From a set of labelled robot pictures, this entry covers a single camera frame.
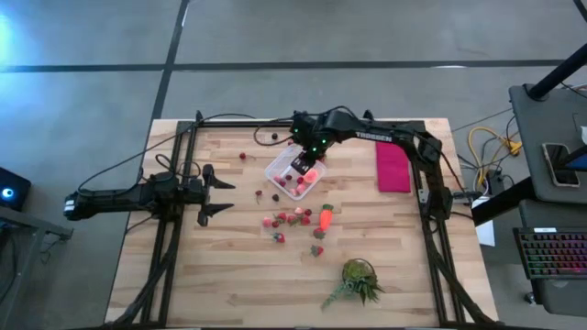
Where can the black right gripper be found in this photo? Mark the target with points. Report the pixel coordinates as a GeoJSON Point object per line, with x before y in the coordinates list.
{"type": "Point", "coordinates": [312, 135]}

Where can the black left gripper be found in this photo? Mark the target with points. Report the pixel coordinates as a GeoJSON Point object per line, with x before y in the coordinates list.
{"type": "Point", "coordinates": [193, 191]}

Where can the large pink toy peach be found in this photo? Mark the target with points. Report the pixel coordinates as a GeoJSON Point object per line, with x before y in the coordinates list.
{"type": "Point", "coordinates": [311, 176]}

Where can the clear plastic tupperware container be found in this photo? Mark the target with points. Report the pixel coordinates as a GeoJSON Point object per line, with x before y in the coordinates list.
{"type": "Point", "coordinates": [285, 166]}

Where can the dark red stemmed toy cherry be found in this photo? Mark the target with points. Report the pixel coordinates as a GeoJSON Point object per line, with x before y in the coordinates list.
{"type": "Point", "coordinates": [258, 194]}

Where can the red toy strawberry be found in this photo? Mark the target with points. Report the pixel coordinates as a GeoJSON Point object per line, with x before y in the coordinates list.
{"type": "Point", "coordinates": [318, 233]}
{"type": "Point", "coordinates": [316, 250]}
{"type": "Point", "coordinates": [279, 238]}
{"type": "Point", "coordinates": [292, 219]}

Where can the orange toy carrot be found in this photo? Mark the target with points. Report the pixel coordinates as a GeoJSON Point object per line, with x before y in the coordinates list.
{"type": "Point", "coordinates": [325, 220]}

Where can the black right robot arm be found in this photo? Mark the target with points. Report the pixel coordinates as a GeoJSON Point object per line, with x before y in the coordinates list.
{"type": "Point", "coordinates": [413, 137]}

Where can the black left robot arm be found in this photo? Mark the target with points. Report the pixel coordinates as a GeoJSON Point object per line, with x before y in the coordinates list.
{"type": "Point", "coordinates": [114, 201]}

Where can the magenta folded cloth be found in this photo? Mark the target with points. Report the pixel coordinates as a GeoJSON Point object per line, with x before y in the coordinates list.
{"type": "Point", "coordinates": [393, 169]}

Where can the potted green succulent plant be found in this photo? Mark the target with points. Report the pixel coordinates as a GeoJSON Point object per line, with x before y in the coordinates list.
{"type": "Point", "coordinates": [357, 275]}

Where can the grey metal stand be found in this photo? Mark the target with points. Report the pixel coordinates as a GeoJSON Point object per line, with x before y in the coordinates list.
{"type": "Point", "coordinates": [32, 227]}

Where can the black power strip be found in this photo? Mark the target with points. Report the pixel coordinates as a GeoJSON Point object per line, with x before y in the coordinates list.
{"type": "Point", "coordinates": [494, 181]}

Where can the white paper sheet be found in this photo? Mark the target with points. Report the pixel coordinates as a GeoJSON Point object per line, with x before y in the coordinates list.
{"type": "Point", "coordinates": [487, 234]}

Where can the black box with blue light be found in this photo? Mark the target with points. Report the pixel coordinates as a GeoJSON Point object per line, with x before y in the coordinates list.
{"type": "Point", "coordinates": [16, 188]}

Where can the black desk support bar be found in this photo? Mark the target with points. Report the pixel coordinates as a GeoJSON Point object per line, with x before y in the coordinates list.
{"type": "Point", "coordinates": [504, 201]}

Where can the grey side desk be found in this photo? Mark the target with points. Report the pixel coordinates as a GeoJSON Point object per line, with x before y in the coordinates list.
{"type": "Point", "coordinates": [536, 128]}

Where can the smartphone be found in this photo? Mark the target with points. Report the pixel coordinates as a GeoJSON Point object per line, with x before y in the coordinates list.
{"type": "Point", "coordinates": [560, 165]}

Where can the backlit computer keyboard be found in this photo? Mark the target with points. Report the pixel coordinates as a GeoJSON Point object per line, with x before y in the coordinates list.
{"type": "Point", "coordinates": [550, 252]}

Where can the black pole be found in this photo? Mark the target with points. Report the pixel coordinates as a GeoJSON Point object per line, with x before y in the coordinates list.
{"type": "Point", "coordinates": [557, 73]}

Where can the grey keyboard desk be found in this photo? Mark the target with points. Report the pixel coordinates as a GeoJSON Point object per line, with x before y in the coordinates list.
{"type": "Point", "coordinates": [564, 298]}

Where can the black metal table frame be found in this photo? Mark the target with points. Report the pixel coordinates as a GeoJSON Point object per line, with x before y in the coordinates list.
{"type": "Point", "coordinates": [229, 124]}

